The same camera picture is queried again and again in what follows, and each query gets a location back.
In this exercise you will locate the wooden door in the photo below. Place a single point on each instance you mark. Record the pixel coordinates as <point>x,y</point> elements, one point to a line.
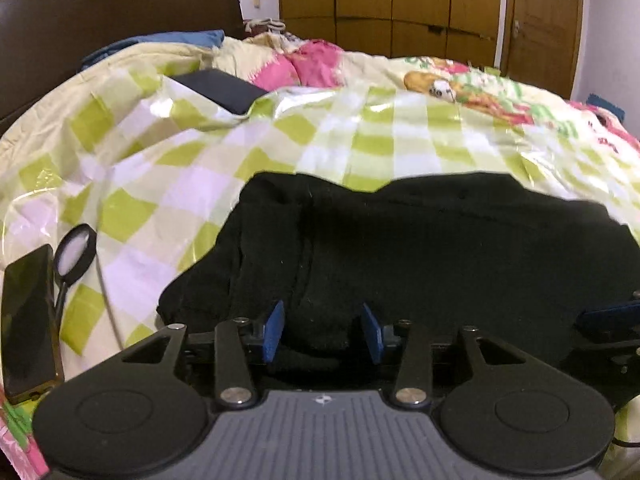
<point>542,25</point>

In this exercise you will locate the black smartphone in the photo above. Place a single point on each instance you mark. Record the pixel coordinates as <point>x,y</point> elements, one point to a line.
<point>29,322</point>

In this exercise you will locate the wooden wardrobe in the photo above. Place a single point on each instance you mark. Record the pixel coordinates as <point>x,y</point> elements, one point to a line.
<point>390,5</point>

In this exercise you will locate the cartoon printed blanket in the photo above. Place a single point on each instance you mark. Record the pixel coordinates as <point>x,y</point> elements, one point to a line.
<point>450,85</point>

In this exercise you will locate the striped cloth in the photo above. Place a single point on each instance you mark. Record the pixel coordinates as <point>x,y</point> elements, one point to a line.
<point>265,25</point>

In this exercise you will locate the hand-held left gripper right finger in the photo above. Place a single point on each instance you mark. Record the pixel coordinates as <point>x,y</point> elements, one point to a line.
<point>373,334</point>

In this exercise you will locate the dark brown headboard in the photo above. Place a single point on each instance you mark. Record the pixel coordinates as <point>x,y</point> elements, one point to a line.
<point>100,15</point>

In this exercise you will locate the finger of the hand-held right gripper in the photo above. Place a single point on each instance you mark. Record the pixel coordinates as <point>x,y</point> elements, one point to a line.
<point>611,316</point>
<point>615,355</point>

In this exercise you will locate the green checkered plastic sheet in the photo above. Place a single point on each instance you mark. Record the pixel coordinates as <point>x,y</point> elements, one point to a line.
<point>200,170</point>

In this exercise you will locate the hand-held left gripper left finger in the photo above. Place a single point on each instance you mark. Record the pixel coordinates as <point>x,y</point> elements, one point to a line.
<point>272,334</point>

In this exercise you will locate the black pants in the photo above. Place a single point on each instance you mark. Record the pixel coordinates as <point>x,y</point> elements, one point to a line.
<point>430,255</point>

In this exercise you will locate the blue cloth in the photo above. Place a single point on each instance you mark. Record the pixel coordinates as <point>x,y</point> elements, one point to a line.
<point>150,46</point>

